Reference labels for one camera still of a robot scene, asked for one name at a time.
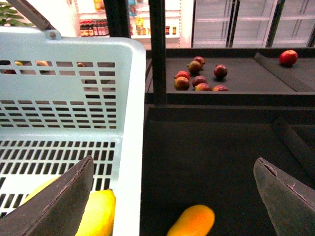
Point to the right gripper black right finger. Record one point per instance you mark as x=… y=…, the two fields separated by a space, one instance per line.
x=290 y=203

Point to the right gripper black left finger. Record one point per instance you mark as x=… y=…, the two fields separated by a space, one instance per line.
x=57 y=209

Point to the yellow orange mango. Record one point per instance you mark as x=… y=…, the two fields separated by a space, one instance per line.
x=98 y=216

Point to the light blue plastic basket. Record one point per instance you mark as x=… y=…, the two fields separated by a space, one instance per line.
x=64 y=99

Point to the yellow lemon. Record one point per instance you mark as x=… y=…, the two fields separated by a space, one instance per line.
x=39 y=189

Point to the red apple back tray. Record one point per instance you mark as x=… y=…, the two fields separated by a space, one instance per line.
x=288 y=58

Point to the green potted plant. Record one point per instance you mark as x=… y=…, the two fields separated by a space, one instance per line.
x=9 y=16

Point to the black shelf upright post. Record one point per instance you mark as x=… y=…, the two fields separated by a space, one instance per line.
x=158 y=50

